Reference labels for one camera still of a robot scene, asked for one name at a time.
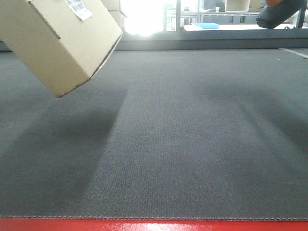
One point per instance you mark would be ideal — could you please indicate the white barcode label sticker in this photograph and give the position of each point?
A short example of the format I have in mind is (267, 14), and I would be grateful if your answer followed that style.
(79, 9)

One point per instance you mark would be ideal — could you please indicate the brown cardboard package box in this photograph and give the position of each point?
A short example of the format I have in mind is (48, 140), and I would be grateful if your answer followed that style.
(62, 51)

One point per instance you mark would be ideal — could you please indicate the dark metal post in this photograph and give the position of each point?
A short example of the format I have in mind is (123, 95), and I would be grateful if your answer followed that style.
(301, 17)

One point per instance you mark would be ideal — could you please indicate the blue flat tray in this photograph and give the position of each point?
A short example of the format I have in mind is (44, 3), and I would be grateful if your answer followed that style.
(206, 25)

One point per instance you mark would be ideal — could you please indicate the dark grey fabric mat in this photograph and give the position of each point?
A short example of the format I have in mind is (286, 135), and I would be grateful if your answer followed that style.
(159, 134)

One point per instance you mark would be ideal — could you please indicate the orange black barcode scanner gun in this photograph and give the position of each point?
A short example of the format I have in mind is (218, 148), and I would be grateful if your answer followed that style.
(278, 11)

